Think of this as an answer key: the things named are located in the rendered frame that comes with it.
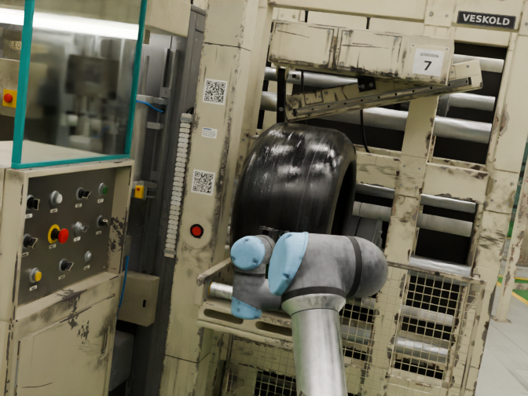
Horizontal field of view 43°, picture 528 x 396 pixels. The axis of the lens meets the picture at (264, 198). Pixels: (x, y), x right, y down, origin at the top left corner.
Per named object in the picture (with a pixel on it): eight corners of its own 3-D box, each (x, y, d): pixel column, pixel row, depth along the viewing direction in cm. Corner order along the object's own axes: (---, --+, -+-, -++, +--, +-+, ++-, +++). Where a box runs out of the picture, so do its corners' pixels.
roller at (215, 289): (206, 284, 207) (211, 278, 211) (205, 297, 208) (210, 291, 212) (314, 308, 198) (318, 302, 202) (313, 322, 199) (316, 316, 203)
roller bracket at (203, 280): (192, 306, 205) (196, 275, 204) (234, 277, 243) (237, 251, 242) (202, 308, 204) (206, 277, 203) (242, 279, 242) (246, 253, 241)
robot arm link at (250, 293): (279, 321, 157) (284, 275, 156) (233, 320, 153) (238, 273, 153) (269, 314, 164) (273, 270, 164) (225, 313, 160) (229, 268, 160)
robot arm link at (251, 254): (226, 271, 153) (229, 234, 153) (240, 267, 164) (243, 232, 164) (258, 276, 151) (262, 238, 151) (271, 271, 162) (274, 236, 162)
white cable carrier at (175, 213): (163, 255, 220) (181, 112, 213) (170, 253, 225) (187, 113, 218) (176, 258, 219) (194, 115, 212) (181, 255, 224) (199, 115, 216)
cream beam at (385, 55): (266, 61, 228) (273, 18, 226) (284, 67, 252) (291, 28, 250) (446, 85, 212) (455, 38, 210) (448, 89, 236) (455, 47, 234)
